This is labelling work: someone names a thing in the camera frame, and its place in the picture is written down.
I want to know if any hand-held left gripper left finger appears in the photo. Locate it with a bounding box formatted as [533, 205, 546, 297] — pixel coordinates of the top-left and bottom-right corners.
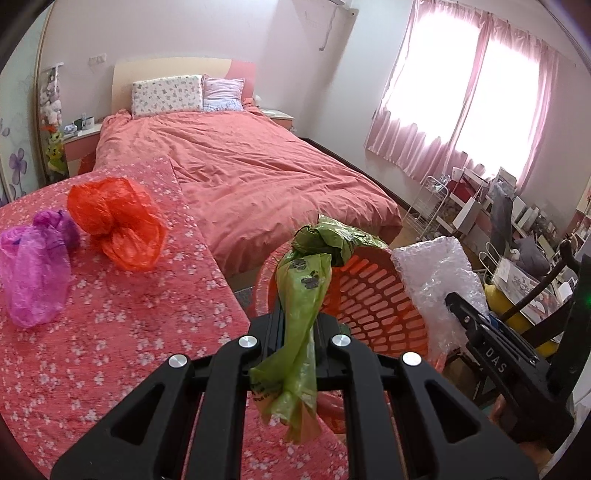
[50, 309, 287, 480]

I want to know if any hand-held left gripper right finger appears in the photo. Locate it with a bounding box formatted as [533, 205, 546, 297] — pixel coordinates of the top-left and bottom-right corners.
[314, 314, 539, 480]

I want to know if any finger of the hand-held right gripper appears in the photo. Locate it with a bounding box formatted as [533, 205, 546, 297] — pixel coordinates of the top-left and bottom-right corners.
[444, 292, 490, 344]

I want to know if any light green plastic bag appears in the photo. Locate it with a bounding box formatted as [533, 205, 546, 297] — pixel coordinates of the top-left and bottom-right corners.
[249, 215, 391, 446]

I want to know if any bubble wrap sheet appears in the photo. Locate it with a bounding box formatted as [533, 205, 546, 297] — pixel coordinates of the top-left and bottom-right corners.
[392, 236, 490, 363]

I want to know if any orange plastic laundry basket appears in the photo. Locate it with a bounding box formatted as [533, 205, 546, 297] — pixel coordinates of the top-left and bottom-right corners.
[252, 242, 446, 435]

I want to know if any person's right hand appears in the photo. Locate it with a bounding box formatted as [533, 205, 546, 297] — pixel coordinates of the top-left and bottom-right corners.
[488, 396, 557, 469]

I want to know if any yellow round object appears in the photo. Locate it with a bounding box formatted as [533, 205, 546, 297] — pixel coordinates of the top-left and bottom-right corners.
[485, 284, 559, 356]

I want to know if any grey office chair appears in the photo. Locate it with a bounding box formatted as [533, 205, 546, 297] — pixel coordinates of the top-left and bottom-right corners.
[489, 185, 517, 259]

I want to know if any white desk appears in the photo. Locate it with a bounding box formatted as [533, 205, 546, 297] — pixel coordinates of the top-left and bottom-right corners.
[436, 166, 490, 241]

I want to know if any red floral bedspread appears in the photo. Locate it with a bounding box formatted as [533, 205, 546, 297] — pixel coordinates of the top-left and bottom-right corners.
[0, 154, 352, 480]

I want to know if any bed with pink duvet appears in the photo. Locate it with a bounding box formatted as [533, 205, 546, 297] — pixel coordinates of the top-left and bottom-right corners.
[95, 108, 403, 278]

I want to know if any large red plastic bag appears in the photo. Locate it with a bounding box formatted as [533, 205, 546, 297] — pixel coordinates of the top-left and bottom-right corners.
[67, 178, 168, 272]

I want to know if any pink and white nightstand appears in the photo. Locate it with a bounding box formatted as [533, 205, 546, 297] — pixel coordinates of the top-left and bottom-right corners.
[261, 108, 295, 132]
[62, 122, 102, 178]

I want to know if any pink curtain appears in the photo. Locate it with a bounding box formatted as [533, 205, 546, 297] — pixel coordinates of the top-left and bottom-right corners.
[365, 0, 578, 195]

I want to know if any pink striped pillow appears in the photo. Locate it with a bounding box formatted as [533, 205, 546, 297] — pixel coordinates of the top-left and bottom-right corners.
[202, 76, 245, 112]

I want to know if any magenta plastic bag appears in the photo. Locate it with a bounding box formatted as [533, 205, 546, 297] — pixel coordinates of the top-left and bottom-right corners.
[0, 210, 81, 328]

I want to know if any white patterned pillow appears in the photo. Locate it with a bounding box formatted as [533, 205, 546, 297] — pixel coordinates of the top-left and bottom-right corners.
[131, 75, 204, 117]

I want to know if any green plush toy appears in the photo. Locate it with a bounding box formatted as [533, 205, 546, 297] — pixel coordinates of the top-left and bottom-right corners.
[45, 129, 68, 174]

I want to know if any beige and pink headboard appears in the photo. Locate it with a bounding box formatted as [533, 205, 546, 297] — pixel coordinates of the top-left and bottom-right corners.
[113, 58, 257, 118]

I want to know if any floral sliding door wardrobe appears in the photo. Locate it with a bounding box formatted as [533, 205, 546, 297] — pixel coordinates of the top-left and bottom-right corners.
[0, 14, 51, 206]

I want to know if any clear tube of plush toys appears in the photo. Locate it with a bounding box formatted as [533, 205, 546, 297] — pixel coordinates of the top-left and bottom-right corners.
[39, 65, 64, 127]

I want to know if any white wire rack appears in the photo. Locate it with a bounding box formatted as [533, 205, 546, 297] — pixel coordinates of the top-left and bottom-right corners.
[405, 175, 448, 243]

